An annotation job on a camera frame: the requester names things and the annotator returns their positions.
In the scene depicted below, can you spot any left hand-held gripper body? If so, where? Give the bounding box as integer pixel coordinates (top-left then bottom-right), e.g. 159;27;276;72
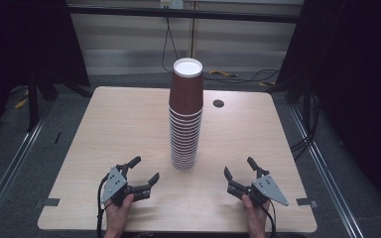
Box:
99;166;153;207

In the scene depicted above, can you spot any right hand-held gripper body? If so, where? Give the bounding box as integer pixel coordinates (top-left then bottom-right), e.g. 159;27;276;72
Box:
227;175;290;207

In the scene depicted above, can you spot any stack of brown paper cups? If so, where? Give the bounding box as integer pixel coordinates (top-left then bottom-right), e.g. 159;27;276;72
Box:
169;107;203;173

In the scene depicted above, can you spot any person's right hand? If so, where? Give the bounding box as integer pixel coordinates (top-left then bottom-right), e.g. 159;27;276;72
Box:
241;194;272;233

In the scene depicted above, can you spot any person's left hand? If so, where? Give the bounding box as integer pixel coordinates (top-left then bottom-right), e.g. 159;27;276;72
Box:
104;194;135;233

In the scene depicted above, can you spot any yellow floor tape piece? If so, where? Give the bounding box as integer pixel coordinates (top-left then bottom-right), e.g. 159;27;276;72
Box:
13;96;30;110
208;68;239;79

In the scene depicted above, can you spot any black metal stand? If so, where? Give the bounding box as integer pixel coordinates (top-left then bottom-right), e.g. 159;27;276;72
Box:
26;70;42;133

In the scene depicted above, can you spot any black curtain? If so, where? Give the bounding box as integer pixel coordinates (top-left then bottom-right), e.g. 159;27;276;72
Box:
275;0;381;217
0;0;91;147

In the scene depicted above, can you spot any black horizontal bar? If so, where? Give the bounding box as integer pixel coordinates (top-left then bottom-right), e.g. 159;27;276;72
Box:
66;4;301;24

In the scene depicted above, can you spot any left hand-held gripper cable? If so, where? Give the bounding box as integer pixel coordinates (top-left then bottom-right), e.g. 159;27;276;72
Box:
95;173;111;238

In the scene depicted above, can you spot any hand-held gripper cable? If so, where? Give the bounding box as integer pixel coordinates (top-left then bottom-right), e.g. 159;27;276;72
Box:
95;173;111;238
261;197;278;238

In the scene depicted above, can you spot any right hand-held gripper cable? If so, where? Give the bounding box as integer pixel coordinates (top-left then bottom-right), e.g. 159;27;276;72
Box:
261;197;278;238

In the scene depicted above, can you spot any black cable bundle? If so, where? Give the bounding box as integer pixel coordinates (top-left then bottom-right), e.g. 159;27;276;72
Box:
290;94;322;161

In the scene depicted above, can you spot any metal floor rail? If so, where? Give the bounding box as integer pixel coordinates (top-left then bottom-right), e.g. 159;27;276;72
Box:
0;107;49;229
289;104;365;238

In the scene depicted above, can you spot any black floor cable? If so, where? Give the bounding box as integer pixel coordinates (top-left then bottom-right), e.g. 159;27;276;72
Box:
202;67;282;84

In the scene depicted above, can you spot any black hanging cable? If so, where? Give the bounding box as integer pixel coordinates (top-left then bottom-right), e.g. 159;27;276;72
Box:
161;16;180;73

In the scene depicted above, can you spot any white wall outlet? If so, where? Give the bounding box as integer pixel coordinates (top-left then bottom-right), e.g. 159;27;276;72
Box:
160;0;185;10

